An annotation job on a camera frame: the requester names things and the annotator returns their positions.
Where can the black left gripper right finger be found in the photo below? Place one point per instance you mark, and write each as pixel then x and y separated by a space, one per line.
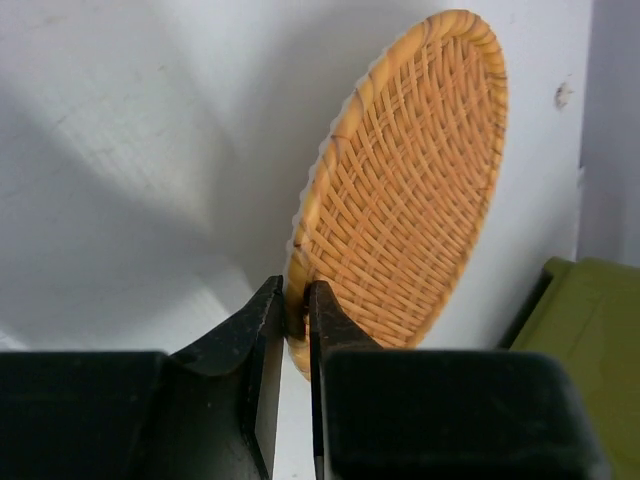
pixel 440 414

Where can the orange woven rattan plate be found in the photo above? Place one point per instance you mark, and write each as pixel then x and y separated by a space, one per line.
pixel 399 193

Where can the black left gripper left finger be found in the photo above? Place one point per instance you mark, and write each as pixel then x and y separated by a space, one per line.
pixel 207 411

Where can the olive green plastic bin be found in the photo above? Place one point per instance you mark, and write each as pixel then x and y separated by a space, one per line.
pixel 585 314

